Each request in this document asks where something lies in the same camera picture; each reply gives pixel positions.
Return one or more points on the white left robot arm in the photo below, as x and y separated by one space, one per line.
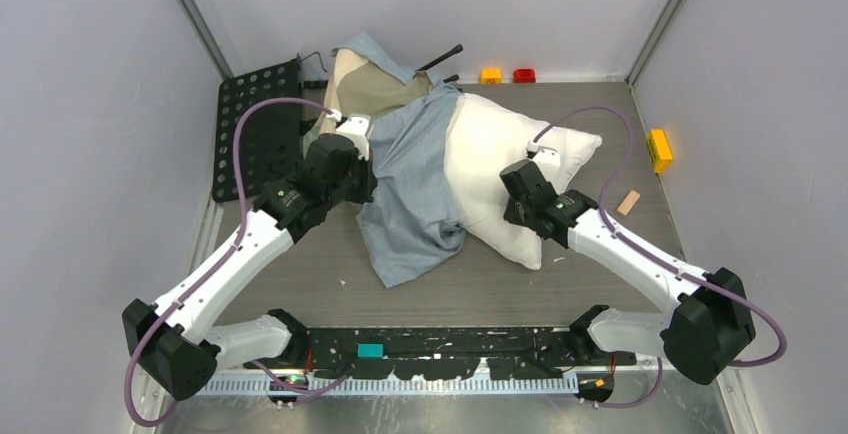
176 339

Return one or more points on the black folding stand legs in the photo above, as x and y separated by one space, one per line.
320 84

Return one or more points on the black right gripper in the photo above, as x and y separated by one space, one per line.
512 213

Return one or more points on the beige wooden block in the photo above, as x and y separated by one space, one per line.
628 203

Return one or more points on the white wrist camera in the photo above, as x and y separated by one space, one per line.
356 128
548 160

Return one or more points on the yellow rectangular block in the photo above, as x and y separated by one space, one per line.
659 150

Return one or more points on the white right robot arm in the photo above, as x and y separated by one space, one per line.
701 324

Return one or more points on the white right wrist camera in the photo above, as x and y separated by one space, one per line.
548 160

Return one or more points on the yellow orange round block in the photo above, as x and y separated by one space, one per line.
491 76

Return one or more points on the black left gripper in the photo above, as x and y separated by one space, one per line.
368 180

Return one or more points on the blue beige patchwork pillowcase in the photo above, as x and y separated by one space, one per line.
413 223

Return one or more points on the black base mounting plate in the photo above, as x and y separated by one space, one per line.
508 353

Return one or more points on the red block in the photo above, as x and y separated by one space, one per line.
524 76

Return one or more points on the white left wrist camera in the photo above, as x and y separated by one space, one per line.
356 128

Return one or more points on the black perforated music stand tray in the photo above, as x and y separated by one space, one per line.
270 144

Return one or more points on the teal block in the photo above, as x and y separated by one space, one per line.
370 351

